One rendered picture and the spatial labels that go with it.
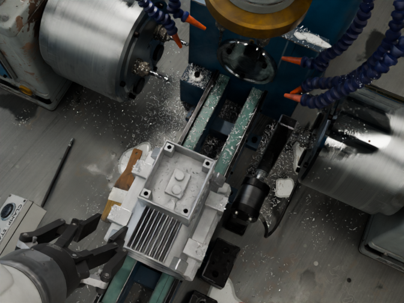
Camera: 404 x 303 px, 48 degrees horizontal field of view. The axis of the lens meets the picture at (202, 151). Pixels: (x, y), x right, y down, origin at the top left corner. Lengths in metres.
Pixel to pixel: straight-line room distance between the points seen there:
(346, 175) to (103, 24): 0.56
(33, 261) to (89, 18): 0.57
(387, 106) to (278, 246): 0.44
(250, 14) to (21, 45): 0.52
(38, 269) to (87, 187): 0.69
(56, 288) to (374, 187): 0.62
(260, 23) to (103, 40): 0.35
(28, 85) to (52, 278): 0.76
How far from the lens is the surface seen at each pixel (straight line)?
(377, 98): 0.94
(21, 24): 1.02
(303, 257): 1.17
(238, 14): 0.74
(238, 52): 1.05
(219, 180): 0.87
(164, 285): 1.00
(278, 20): 0.75
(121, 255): 0.67
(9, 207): 0.92
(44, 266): 0.53
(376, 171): 0.90
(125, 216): 0.87
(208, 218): 0.87
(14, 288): 0.47
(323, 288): 1.17
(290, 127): 0.75
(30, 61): 1.10
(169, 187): 0.82
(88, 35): 0.97
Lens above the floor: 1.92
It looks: 69 degrees down
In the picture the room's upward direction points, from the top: 7 degrees clockwise
